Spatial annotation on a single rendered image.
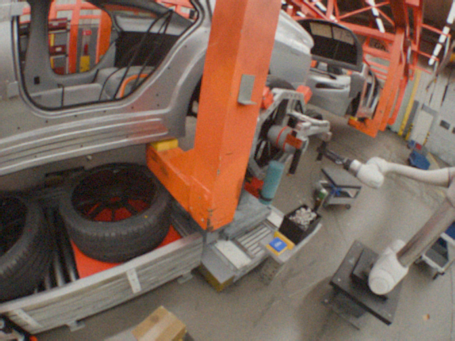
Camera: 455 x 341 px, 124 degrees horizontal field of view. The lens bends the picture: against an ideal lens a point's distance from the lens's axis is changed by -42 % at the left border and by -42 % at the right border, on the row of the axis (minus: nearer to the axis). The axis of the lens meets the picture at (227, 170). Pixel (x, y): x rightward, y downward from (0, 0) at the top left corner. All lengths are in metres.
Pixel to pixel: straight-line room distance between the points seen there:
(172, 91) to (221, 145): 0.55
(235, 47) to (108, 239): 0.90
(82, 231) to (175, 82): 0.87
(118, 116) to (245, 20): 0.72
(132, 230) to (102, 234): 0.14
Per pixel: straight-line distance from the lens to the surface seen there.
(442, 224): 1.07
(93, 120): 1.05
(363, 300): 1.36
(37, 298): 1.08
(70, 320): 1.25
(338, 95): 3.74
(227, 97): 0.66
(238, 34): 0.66
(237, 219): 1.49
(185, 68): 1.18
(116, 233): 0.99
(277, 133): 1.19
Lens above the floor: 1.22
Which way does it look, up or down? 30 degrees down
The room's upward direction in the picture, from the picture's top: 11 degrees clockwise
